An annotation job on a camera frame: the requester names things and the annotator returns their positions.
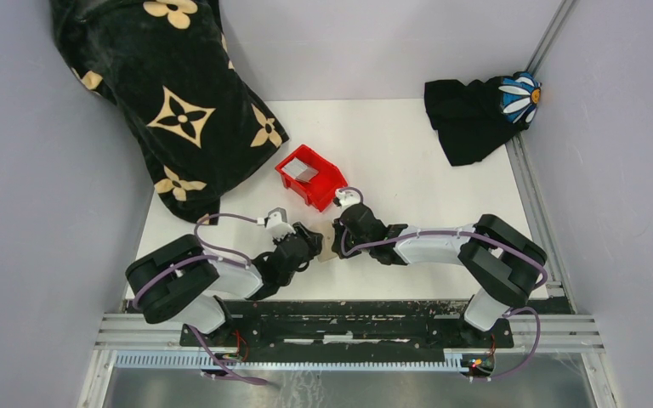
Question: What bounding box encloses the red plastic bin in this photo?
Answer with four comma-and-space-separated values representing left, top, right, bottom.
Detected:
275, 144, 348, 213

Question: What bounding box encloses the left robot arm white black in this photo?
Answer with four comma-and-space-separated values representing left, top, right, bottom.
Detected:
125, 222, 324, 346

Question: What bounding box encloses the stack of credit cards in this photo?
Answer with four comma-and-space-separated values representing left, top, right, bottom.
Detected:
281, 158, 319, 183

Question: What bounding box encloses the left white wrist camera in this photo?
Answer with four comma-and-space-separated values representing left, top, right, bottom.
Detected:
257, 207, 296, 240

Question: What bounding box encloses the black blanket with beige flowers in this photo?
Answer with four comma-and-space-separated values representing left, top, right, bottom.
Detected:
49, 1, 288, 223

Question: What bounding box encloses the aluminium rail frame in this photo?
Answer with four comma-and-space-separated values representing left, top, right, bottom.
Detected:
77, 0, 621, 408

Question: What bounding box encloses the slotted grey cable duct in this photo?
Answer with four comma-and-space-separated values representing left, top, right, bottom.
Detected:
115, 350, 468, 373

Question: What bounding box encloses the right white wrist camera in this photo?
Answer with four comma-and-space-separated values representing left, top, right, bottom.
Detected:
333, 187, 364, 208

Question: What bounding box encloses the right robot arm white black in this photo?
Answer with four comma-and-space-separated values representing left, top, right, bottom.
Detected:
332, 203, 548, 347

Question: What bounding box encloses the black cloth with daisy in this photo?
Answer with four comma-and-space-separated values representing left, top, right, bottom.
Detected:
423, 71, 542, 167

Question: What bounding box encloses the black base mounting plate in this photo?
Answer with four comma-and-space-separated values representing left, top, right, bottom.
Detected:
179, 299, 572, 365

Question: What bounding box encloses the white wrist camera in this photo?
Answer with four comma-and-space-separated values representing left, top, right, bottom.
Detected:
257, 207, 296, 240
333, 187, 364, 208

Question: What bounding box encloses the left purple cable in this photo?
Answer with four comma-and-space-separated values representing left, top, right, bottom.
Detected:
132, 212, 282, 387

